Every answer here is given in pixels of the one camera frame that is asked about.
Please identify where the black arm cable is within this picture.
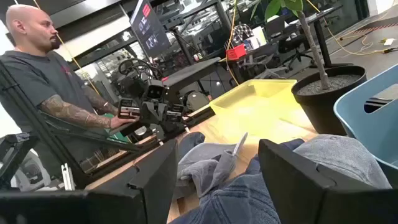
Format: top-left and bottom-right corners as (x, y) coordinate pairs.
(118, 58), (165, 82)

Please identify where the yellow translucent plastic bin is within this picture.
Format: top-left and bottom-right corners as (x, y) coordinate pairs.
(208, 79), (301, 144)

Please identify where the yellow cable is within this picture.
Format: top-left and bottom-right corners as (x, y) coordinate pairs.
(306, 0), (398, 57)
(226, 0), (241, 86)
(32, 0), (101, 95)

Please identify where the large dark display screen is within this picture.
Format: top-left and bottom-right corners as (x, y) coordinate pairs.
(129, 0), (172, 58)

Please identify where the green leafy potted tree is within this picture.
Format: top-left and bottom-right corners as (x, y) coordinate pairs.
(250, 0), (331, 90)

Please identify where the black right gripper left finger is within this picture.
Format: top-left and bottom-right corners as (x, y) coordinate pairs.
(0, 139), (180, 224)

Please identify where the red box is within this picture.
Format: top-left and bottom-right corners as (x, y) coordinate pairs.
(225, 43), (248, 62)

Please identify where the gray office chair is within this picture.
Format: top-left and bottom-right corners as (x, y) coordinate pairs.
(242, 43), (290, 80)

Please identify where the black office chair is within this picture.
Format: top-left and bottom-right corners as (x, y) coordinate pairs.
(277, 34), (315, 73)

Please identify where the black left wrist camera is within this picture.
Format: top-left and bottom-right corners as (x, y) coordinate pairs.
(145, 79), (165, 101)

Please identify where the person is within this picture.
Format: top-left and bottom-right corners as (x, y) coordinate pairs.
(0, 3), (140, 179)

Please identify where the teal plastic bin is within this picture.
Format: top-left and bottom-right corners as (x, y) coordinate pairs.
(333, 63), (398, 187)

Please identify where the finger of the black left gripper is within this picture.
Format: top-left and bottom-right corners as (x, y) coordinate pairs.
(141, 101), (155, 125)
(154, 101), (169, 125)

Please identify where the black standing desk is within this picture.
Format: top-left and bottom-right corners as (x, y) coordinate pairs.
(269, 4), (354, 68)

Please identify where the gray backpack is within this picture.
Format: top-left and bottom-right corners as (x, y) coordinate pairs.
(183, 90), (211, 112)

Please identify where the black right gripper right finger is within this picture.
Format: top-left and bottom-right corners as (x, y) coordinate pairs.
(257, 138), (398, 224)

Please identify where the black plant pot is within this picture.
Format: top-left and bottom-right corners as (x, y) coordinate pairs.
(291, 65), (368, 136)

